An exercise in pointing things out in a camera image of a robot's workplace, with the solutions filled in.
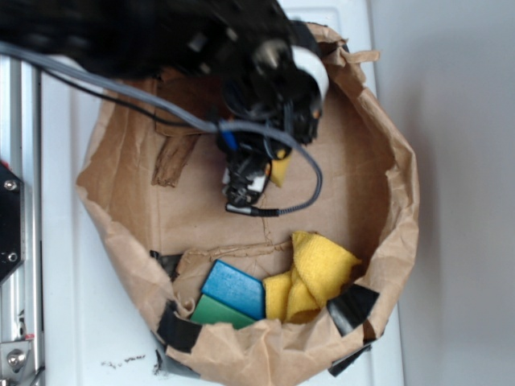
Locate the brown paper bag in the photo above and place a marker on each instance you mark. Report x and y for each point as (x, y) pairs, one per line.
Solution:
(162, 241)

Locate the yellow microfiber cloth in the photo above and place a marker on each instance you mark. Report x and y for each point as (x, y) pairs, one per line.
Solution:
(319, 270)

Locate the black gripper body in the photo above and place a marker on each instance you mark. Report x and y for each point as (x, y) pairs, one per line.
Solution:
(272, 74)

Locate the black mounting plate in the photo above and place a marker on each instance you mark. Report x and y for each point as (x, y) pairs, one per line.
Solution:
(11, 222)

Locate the green block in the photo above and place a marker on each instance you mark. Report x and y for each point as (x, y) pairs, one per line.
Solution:
(210, 311)

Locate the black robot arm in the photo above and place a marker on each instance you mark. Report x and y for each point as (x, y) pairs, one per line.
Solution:
(107, 43)

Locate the aluminium frame rail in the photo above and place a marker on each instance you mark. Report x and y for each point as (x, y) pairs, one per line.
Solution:
(22, 335)

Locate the white plastic tray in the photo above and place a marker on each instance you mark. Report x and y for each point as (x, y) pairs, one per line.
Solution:
(93, 334)

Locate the blue block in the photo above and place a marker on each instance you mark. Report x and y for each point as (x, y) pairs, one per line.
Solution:
(235, 289)

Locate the yellow sponge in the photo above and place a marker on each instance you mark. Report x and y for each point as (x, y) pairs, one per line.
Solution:
(278, 170)

